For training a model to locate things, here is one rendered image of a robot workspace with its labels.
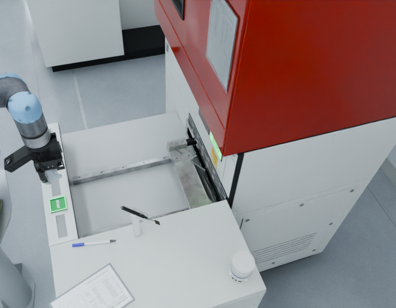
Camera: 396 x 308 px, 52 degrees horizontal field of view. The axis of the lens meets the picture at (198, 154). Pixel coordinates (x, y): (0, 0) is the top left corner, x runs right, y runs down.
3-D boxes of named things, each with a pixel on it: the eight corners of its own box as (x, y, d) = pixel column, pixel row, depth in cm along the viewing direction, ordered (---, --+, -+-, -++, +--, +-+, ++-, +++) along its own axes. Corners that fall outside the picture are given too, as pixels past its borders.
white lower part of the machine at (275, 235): (261, 154, 286) (288, 62, 222) (318, 258, 238) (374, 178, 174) (165, 177, 268) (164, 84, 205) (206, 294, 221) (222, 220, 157)
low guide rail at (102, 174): (189, 154, 176) (189, 150, 174) (190, 157, 175) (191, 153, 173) (73, 181, 164) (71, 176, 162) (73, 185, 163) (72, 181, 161)
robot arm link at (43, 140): (20, 142, 108) (18, 120, 113) (24, 153, 111) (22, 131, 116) (49, 136, 110) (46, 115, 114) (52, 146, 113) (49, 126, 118)
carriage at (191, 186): (184, 145, 176) (184, 140, 173) (212, 214, 155) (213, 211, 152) (166, 148, 174) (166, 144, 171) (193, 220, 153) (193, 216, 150)
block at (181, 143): (184, 142, 173) (184, 137, 171) (187, 147, 171) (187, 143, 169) (166, 145, 171) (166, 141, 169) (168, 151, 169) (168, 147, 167)
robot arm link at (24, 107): (30, 84, 106) (43, 103, 102) (41, 113, 115) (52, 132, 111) (0, 95, 103) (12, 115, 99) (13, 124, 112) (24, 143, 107)
